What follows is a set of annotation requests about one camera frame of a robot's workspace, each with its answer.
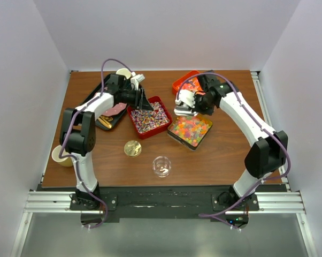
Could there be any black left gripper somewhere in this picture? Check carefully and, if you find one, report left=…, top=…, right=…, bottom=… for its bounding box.
left=119, top=88, right=154, bottom=111

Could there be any red box of swirl candies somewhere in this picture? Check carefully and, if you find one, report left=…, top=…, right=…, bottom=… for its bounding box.
left=127, top=96, right=172, bottom=140

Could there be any tin of star candies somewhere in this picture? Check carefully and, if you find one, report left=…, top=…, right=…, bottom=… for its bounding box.
left=167, top=115, right=213, bottom=151

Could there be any clear glass jar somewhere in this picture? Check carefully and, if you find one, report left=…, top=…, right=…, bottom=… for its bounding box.
left=152, top=156, right=171, bottom=178

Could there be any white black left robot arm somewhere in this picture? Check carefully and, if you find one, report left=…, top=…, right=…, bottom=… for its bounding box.
left=59, top=73, right=152, bottom=210

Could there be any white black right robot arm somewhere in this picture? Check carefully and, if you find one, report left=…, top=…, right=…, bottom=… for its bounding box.
left=174, top=72, right=290, bottom=210

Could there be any orange box of candies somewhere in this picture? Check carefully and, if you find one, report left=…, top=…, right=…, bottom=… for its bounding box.
left=172, top=70, right=202, bottom=95

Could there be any pink polka dot plate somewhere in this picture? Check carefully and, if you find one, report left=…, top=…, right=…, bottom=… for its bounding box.
left=103, top=103, right=127, bottom=116

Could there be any dark green mug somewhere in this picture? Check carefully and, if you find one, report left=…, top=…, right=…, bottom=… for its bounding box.
left=116, top=68, right=134, bottom=89

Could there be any gold cutlery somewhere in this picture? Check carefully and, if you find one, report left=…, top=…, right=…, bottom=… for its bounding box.
left=98, top=115, right=113, bottom=129

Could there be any gold jar lid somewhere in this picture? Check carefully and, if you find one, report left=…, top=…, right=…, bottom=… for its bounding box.
left=124, top=140, right=142, bottom=157

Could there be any yellow mug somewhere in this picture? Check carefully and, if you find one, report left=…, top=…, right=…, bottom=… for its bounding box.
left=51, top=145, right=73, bottom=167

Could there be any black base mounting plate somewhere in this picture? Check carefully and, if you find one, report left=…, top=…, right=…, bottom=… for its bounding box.
left=70, top=186, right=259, bottom=230

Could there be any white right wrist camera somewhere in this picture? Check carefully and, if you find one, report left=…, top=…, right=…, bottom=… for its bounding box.
left=175, top=89, right=195, bottom=108

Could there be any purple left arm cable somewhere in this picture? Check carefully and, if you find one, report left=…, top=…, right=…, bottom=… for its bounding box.
left=58, top=58, right=136, bottom=230

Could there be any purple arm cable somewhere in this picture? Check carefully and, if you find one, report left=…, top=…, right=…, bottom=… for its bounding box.
left=175, top=72, right=292, bottom=223
left=58, top=58, right=136, bottom=230

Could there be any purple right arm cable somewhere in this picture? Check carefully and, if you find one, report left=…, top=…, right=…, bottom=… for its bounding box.
left=175, top=72, right=292, bottom=223

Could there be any aluminium frame rail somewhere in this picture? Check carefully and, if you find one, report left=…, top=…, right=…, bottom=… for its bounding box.
left=24, top=192, right=306, bottom=214

